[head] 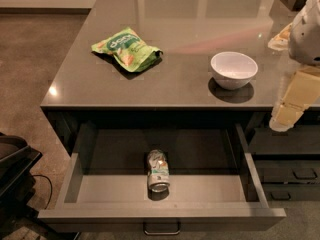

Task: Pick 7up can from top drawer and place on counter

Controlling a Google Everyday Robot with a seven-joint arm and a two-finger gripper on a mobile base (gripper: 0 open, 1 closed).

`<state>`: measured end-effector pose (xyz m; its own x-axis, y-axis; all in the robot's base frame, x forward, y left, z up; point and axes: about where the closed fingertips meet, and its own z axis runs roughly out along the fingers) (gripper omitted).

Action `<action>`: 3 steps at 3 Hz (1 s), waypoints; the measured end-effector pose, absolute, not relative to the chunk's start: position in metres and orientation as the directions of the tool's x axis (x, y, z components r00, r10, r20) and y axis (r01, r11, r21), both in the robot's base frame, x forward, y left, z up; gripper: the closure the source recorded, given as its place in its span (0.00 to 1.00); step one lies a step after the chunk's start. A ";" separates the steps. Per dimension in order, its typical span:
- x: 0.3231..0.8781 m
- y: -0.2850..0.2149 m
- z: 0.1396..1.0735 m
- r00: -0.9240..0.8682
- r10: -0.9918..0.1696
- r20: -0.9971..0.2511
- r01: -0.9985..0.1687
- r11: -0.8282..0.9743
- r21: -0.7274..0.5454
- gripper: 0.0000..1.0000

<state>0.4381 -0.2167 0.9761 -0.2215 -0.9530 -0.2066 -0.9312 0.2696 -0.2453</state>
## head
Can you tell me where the green chip bag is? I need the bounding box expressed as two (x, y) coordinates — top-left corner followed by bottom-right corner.
(91, 27), (162, 73)

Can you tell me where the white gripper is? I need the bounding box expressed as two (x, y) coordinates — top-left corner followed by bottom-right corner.
(268, 0), (320, 132)

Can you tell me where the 7up soda can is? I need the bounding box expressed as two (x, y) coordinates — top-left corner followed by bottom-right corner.
(147, 149), (170, 193)

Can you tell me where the grey kitchen counter cabinet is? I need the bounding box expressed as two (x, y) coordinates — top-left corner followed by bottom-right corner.
(39, 0), (320, 158)

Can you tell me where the open grey top drawer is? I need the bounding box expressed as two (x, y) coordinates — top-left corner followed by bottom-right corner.
(39, 123), (286, 233)

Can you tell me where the closed lower right drawer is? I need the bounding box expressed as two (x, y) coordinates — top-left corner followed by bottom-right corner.
(255, 160), (320, 201)

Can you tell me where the metal drawer handle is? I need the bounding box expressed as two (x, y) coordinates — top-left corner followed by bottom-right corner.
(143, 222), (181, 236)

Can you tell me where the black cable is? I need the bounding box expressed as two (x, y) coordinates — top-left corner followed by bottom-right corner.
(31, 173), (54, 210)

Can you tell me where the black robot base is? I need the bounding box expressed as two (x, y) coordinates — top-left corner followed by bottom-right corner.
(0, 134), (42, 225)

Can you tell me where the white bowl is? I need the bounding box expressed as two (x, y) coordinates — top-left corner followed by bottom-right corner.
(210, 52), (258, 90)

